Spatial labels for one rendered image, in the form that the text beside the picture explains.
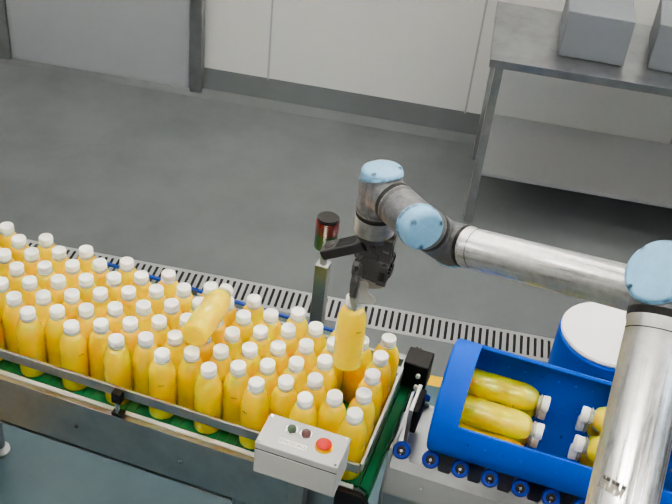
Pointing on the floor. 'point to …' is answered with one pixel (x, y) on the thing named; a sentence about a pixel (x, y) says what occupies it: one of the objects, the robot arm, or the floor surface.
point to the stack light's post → (320, 292)
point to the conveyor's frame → (146, 444)
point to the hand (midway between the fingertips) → (355, 299)
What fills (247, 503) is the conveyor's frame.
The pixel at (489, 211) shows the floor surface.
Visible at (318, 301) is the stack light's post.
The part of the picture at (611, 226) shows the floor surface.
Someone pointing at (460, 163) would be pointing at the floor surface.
